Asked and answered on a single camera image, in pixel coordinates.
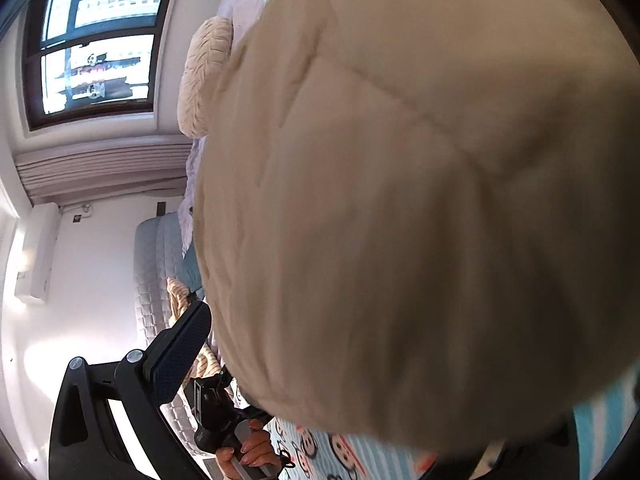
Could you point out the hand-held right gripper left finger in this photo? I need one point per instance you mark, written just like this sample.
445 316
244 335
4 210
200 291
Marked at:
180 355

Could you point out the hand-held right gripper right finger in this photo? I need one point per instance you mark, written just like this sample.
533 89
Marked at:
530 460

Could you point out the tan puffer jacket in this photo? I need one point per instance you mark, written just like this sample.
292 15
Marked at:
400 210

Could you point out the person's left hand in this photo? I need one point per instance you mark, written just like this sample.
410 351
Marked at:
252 447

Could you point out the orange striped cream cloth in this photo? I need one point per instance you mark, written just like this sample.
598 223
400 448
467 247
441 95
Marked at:
177 295

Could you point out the blue jeans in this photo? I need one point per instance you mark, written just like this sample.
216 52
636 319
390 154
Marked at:
192 270

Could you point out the grey quilted headboard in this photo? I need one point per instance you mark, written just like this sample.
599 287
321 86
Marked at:
150 270

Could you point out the monkey print striped blanket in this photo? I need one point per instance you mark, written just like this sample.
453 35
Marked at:
340 452

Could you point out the white air conditioner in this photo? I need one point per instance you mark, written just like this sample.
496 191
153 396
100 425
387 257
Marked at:
37 255

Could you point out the mauve curtain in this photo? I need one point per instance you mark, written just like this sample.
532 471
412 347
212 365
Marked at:
100 172

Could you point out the round cream pillow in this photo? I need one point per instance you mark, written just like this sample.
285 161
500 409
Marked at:
202 75

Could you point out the dark framed window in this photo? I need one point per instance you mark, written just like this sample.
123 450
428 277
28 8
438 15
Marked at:
95 75

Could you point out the small white wall camera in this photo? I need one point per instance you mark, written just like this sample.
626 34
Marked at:
87 206

